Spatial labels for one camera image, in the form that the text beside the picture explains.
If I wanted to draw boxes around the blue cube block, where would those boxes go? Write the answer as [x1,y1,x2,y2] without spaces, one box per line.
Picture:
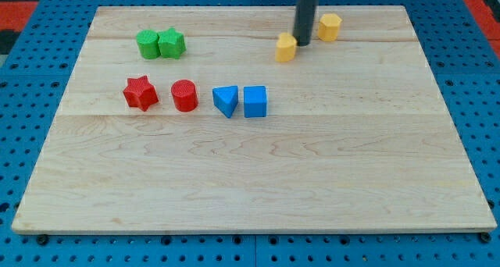
[244,86,267,118]

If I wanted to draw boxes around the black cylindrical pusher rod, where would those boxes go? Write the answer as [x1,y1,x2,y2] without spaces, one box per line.
[292,0,319,46]

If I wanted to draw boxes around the blue perforated base mat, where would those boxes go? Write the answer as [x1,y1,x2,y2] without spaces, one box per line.
[1,0,499,266]

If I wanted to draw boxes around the green star block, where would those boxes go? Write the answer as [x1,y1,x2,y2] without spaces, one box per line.
[158,27,186,59]

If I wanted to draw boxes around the yellow hexagon block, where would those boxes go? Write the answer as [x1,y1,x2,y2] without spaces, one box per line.
[317,13,342,42]

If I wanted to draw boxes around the red star block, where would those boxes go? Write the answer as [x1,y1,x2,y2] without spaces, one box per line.
[123,75,159,112]

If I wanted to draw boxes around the green cylinder block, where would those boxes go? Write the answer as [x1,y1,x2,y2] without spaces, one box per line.
[136,30,160,59]

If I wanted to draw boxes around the blue triangle block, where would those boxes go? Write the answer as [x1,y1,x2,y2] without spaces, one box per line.
[212,85,238,119]

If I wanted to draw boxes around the yellow heart block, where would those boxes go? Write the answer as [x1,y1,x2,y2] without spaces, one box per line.
[275,32,297,62]

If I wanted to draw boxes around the light wooden board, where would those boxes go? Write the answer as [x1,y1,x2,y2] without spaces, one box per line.
[12,5,497,235]

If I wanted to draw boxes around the red cylinder block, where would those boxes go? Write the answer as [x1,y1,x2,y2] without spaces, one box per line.
[171,79,198,112]

